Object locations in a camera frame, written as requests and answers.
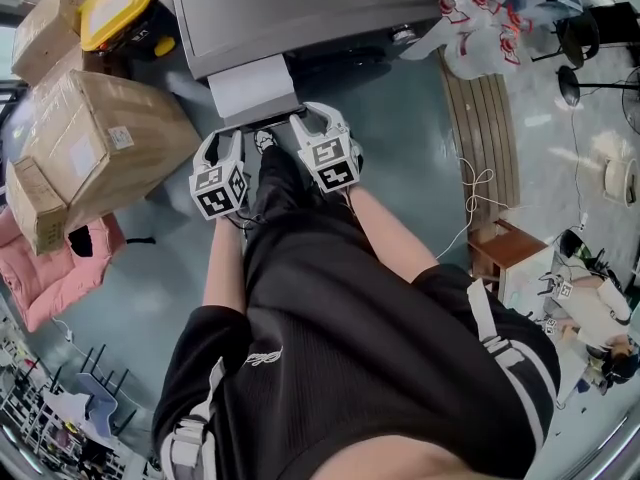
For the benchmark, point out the silver washer dial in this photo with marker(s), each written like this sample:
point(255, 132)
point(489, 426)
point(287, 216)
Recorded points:
point(403, 33)

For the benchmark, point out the blue chair with black legs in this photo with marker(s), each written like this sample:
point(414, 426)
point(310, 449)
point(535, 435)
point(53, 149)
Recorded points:
point(97, 403)

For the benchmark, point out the white power strip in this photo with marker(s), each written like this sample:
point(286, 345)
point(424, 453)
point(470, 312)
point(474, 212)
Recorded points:
point(582, 220)

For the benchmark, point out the white cabinet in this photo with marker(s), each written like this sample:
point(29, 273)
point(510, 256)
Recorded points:
point(530, 278)

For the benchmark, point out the person's right forearm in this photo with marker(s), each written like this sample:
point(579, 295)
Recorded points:
point(395, 238)

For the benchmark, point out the brown wooden stool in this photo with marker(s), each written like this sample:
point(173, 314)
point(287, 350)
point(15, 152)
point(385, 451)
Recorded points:
point(510, 248)

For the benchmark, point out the tape-wrapped cardboard box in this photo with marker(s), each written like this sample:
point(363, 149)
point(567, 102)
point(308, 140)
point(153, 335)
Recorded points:
point(65, 75)

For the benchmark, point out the black standing fan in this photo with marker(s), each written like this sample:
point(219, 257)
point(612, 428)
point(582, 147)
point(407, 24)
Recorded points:
point(569, 85)

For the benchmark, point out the black round-seat chair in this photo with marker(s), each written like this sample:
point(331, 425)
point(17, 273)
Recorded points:
point(580, 43)

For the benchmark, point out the person's left shoe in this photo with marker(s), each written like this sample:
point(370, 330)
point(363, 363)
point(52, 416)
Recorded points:
point(265, 140)

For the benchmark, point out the medium brown cardboard box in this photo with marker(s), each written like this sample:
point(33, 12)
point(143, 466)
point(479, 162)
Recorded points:
point(50, 28)

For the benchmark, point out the black trousers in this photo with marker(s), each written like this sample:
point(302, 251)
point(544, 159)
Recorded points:
point(280, 183)

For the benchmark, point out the pink quilted cushion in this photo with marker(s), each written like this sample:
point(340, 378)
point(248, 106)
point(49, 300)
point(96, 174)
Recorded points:
point(45, 283)

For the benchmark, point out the white round spool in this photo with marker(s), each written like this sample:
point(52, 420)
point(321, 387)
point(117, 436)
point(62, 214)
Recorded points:
point(617, 183)

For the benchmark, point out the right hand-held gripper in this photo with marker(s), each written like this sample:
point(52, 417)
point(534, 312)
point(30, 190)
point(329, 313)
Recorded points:
point(330, 163)

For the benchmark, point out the white pull-out drawer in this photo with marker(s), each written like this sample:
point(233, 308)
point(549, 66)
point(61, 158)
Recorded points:
point(250, 80)

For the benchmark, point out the black bin with yellow lid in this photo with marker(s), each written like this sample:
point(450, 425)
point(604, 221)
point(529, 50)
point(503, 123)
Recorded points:
point(135, 38)

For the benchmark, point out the large brown cardboard box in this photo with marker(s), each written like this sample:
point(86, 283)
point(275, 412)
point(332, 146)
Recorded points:
point(120, 138)

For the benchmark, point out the small black pouch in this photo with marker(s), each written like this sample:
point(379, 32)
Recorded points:
point(81, 242)

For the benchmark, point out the pile of clear plastic bottles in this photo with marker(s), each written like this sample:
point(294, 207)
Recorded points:
point(475, 43)

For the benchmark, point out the black office chair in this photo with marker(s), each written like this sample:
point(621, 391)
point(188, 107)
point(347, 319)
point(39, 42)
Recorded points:
point(575, 248)

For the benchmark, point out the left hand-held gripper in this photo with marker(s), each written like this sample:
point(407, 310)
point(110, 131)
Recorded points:
point(217, 190)

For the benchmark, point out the person's face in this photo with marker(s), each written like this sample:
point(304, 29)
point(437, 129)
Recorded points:
point(415, 460)

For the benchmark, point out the narrow brown cardboard box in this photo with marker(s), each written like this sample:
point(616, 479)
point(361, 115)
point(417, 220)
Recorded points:
point(37, 208)

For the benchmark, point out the slatted wooden bench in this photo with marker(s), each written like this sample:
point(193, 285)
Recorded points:
point(485, 128)

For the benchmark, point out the person's left forearm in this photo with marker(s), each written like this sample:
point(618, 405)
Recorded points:
point(222, 268)

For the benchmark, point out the black cabinet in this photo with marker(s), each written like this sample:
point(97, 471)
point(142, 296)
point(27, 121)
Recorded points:
point(615, 23)

